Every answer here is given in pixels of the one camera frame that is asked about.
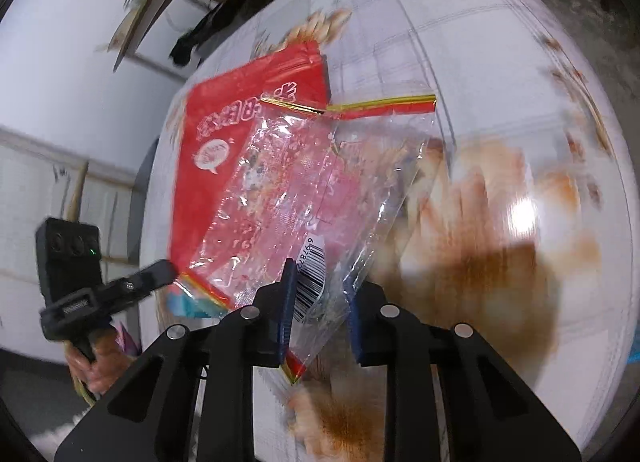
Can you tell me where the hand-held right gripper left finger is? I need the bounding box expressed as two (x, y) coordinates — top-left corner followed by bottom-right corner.
(54, 258), (298, 462)

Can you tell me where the clear plastic bag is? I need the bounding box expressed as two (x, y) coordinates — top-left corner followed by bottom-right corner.
(207, 94), (438, 385)

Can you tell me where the black chair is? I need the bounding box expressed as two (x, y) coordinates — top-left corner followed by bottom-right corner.
(127, 137), (166, 263)

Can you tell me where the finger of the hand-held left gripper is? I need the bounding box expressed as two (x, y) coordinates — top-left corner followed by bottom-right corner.
(97, 259), (180, 314)

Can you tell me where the floral tablecloth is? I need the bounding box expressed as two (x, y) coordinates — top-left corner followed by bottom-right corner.
(140, 0), (628, 462)

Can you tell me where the black clothing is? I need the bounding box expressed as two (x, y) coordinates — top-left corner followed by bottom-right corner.
(169, 4), (223, 67)

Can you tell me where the red packet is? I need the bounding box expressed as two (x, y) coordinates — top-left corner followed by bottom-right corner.
(167, 40), (333, 320)

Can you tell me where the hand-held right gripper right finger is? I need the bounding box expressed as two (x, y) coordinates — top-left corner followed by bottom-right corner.
(347, 279), (583, 462)

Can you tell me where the person's left hand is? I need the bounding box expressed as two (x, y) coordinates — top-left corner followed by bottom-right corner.
(66, 329), (133, 395)

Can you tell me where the white fluffy cloth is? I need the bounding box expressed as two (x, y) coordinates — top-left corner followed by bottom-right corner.
(27, 407), (93, 462)

